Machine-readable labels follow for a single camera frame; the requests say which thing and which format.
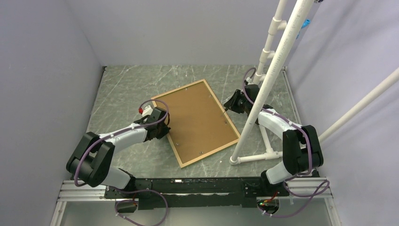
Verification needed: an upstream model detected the green wooden picture frame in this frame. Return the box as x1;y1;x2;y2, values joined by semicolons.
152;79;240;168

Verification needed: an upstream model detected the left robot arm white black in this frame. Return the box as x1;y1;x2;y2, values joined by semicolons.
66;106;170;198

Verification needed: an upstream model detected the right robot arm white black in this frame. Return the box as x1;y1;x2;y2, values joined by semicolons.
255;105;324;195

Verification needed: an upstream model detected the white PVC pipe stand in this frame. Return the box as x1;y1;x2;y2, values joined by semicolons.
229;0;399;165

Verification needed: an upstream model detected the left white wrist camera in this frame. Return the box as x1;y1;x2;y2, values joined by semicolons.
138;105;154;117

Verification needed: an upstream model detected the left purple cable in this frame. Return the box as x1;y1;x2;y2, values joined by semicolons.
73;99;170;188

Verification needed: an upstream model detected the purple cable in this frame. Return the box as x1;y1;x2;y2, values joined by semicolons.
242;67;330;219
73;99;170;188

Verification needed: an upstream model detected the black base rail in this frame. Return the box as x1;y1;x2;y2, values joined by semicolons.
104;177;289;210

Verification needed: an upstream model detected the aluminium frame rail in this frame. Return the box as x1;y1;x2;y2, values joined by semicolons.
51;177;341;226

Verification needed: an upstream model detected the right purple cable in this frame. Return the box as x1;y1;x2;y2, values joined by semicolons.
242;67;330;219

